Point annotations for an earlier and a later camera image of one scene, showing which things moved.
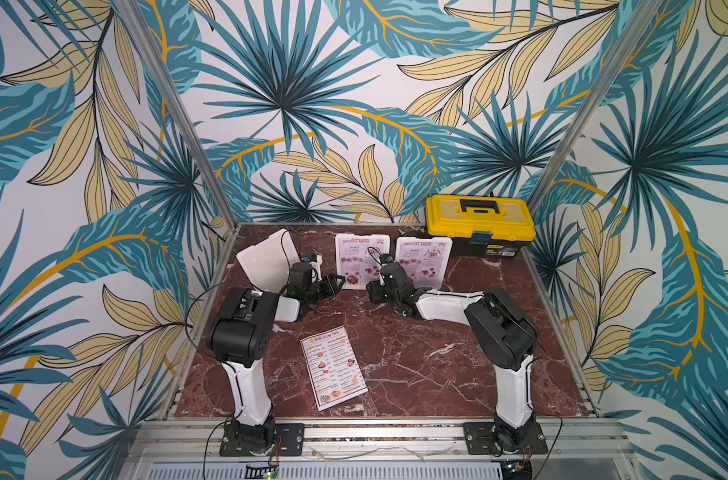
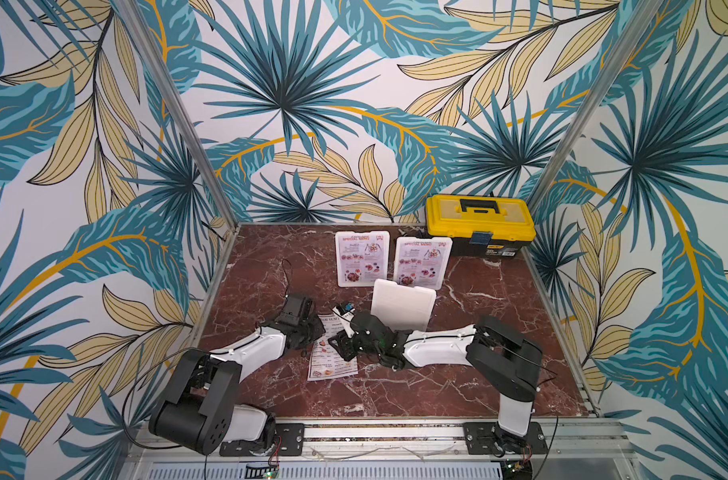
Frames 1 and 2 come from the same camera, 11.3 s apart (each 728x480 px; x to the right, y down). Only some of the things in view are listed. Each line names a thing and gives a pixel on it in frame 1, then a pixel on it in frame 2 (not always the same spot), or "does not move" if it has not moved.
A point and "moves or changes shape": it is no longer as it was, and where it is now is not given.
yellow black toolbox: x=481 y=225 does not move
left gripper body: x=321 y=289 to x=311 y=330
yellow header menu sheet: x=334 y=371 moves or changes shape
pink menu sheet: x=357 y=258 does not move
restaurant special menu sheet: x=424 y=262 does not move
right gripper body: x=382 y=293 to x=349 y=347
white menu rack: x=267 y=263 moves or changes shape
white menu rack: x=358 y=258 does not move
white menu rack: x=426 y=261 does not move
